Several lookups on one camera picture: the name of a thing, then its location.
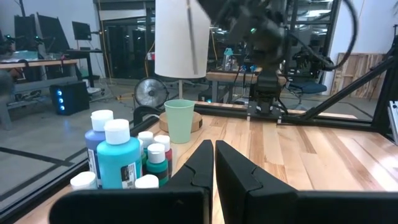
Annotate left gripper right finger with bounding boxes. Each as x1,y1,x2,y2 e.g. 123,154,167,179
215,139,299,224

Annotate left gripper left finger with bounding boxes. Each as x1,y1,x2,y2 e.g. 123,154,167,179
166,139,215,224

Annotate small teal green paint bottle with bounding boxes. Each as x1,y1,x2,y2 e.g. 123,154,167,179
145,142,170,187

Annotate small dark red paint bottle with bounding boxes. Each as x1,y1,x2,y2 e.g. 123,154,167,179
154,134,174,178

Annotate large turquoise paint bottle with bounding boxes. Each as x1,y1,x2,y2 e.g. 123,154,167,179
96,118,143,190

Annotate large periwinkle paint bottle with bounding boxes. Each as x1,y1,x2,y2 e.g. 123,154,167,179
84,109,114,187

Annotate small blue paint bottle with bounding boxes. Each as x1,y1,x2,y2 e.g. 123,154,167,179
70,170,98,191

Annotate white shade wooden base lamp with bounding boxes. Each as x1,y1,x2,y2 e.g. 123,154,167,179
154,0,211,133

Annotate pale green cup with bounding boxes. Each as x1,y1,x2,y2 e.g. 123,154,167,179
164,99,196,144

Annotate teal water bottle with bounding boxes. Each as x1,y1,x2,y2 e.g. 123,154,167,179
222,47,234,72

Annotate wooden top workbench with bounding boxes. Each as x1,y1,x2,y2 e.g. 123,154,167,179
0,58,79,131
205,70,287,104

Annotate grey floor fan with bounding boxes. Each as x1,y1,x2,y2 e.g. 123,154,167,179
134,77,170,108

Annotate blue office chair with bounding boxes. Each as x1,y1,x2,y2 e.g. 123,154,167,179
287,80,328,96

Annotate black computer monitor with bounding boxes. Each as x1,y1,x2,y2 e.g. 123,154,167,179
71,20,93,42

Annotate black computer tower blue lights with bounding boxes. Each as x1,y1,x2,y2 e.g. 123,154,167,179
49,81,90,116

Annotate wooden pallet panel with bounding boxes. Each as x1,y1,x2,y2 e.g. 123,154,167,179
335,52,387,101

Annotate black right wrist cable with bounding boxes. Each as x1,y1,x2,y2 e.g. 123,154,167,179
289,0,359,71

